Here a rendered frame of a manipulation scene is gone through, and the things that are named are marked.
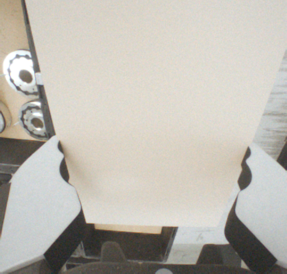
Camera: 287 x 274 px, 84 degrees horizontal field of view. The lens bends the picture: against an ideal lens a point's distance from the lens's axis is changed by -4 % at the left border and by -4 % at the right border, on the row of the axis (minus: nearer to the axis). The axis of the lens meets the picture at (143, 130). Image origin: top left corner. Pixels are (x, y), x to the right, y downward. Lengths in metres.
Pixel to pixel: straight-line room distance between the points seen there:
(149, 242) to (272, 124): 0.62
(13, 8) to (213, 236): 1.19
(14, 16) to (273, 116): 0.75
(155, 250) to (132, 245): 0.08
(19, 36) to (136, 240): 0.72
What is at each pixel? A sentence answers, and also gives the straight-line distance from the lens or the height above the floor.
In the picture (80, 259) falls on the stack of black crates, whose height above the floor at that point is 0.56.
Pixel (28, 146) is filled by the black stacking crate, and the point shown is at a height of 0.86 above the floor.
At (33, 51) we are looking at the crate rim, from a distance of 0.33.
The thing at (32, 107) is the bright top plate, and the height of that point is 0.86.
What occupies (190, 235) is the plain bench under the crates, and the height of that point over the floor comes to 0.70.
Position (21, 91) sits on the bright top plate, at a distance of 0.45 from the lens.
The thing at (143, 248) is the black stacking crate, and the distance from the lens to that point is 0.74.
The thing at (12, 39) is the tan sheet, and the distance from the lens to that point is 0.47.
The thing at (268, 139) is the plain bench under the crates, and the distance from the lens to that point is 0.74.
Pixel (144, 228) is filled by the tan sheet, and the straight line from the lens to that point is 0.74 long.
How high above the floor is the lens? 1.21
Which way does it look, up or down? 62 degrees down
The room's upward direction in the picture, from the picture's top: 177 degrees counter-clockwise
